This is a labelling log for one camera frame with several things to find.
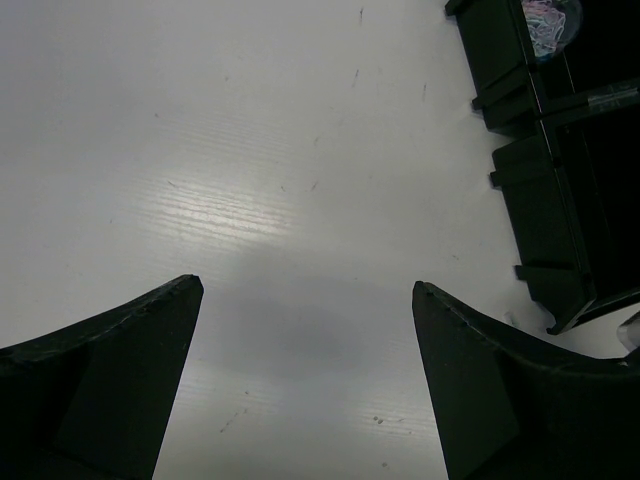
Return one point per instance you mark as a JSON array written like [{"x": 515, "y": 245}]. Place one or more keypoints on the black compartment tray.
[{"x": 570, "y": 173}]

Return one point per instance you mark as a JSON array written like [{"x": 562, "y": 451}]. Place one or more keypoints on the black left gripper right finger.
[{"x": 509, "y": 405}]

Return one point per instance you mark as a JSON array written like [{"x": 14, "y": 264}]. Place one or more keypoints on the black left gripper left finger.
[{"x": 93, "y": 400}]

